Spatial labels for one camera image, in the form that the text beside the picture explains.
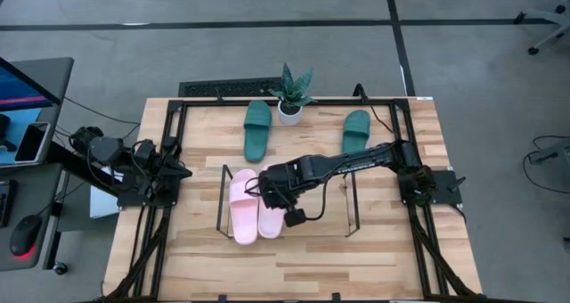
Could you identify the desk monitor with blue screen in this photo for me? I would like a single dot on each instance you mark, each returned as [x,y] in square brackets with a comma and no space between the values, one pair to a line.
[18,91]

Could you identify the white plant pot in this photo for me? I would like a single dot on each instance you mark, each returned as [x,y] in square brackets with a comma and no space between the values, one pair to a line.
[289,117]

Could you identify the black desk support bar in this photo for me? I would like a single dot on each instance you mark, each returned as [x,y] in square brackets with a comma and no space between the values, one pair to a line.
[80,167]

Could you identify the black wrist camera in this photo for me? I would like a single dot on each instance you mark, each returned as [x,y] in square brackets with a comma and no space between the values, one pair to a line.
[295,217]
[144,150]

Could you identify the grey desk foot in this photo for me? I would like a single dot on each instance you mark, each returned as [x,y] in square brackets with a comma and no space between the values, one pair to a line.
[552,153]

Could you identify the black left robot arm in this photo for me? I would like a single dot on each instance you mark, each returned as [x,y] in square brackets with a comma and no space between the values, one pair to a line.
[147,196]

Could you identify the pink slide sandal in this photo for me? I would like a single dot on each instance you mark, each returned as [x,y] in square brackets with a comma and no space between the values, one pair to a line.
[271,225]
[243,214]

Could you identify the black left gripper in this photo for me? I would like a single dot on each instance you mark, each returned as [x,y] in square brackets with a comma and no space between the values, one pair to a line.
[159,169]

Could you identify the black floor vent grate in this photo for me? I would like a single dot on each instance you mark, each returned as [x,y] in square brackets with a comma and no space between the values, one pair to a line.
[222,88]

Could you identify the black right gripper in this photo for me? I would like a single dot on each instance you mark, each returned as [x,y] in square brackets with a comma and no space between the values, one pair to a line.
[289,174]

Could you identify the white office chair blue seat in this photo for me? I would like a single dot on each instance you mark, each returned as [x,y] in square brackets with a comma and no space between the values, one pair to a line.
[543,15]

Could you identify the white paper sheet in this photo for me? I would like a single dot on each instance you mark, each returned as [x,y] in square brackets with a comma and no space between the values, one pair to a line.
[100,205]

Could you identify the black caster wheel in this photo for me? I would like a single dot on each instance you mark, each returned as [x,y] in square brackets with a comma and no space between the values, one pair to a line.
[60,268]

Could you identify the black keyboard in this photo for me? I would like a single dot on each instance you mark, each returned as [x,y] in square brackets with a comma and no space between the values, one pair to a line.
[5,205]

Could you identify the black metal rig frame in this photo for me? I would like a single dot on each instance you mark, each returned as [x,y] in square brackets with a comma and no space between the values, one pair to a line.
[311,102]

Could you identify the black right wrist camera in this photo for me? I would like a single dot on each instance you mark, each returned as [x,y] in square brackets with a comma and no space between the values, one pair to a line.
[295,217]

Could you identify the green snake plant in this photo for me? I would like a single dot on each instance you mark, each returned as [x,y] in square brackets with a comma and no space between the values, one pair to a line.
[292,89]

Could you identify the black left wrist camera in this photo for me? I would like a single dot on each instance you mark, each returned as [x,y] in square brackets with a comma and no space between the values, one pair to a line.
[144,150]

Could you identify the grey desk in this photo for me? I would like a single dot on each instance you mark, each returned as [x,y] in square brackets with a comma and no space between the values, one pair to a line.
[40,191]

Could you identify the black computer mouse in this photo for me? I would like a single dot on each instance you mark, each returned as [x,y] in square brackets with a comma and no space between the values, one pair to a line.
[26,234]

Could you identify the green slide sandal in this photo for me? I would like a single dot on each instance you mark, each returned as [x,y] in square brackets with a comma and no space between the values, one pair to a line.
[257,129]
[356,129]

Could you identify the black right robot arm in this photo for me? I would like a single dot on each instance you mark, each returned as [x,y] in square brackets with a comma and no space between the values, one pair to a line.
[356,160]

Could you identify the black phone in white holder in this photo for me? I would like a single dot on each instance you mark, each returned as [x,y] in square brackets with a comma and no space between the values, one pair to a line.
[31,142]

